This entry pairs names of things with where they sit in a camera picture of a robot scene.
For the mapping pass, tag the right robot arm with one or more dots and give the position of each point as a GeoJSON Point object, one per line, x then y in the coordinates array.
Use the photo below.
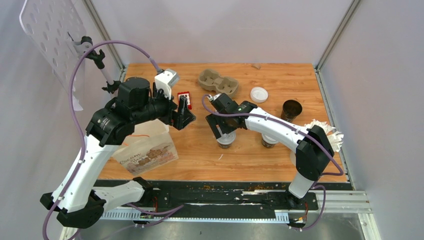
{"type": "Point", "coordinates": [313, 145]}

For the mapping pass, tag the perforated white panel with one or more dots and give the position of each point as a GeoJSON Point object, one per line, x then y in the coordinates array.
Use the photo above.
{"type": "Point", "coordinates": [56, 29]}

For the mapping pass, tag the white plastic cup lid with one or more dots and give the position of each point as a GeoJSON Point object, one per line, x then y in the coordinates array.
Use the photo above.
{"type": "Point", "coordinates": [269, 139]}

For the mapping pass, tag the white paper bakery bag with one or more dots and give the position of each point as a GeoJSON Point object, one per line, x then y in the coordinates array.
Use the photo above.
{"type": "Point", "coordinates": [149, 147]}

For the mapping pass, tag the cardboard cup carrier tray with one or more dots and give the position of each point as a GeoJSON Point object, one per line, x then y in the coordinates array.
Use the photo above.
{"type": "Point", "coordinates": [211, 80]}

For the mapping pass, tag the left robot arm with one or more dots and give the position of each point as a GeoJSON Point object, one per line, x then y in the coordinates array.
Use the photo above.
{"type": "Point", "coordinates": [78, 203]}

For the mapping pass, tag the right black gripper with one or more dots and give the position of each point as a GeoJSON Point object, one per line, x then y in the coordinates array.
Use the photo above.
{"type": "Point", "coordinates": [213, 121]}

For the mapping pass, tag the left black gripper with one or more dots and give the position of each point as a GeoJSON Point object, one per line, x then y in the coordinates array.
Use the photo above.
{"type": "Point", "coordinates": [179, 120]}

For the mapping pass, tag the stack of white lids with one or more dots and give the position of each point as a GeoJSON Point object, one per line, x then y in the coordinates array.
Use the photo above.
{"type": "Point", "coordinates": [259, 94]}

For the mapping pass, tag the red toy block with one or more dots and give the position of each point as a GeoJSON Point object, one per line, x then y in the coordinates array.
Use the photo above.
{"type": "Point", "coordinates": [187, 96]}

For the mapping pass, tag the wrapped white straws bundle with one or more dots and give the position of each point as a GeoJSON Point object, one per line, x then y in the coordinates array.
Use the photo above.
{"type": "Point", "coordinates": [334, 136]}

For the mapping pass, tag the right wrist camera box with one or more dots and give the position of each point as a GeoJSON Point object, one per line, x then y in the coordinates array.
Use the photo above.
{"type": "Point", "coordinates": [212, 98]}

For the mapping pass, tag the tripod stand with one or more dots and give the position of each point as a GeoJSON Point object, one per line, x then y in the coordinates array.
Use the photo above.
{"type": "Point", "coordinates": [102, 66]}

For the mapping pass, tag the dark brown plastic cup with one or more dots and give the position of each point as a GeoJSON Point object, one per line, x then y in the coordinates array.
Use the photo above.
{"type": "Point", "coordinates": [267, 144]}

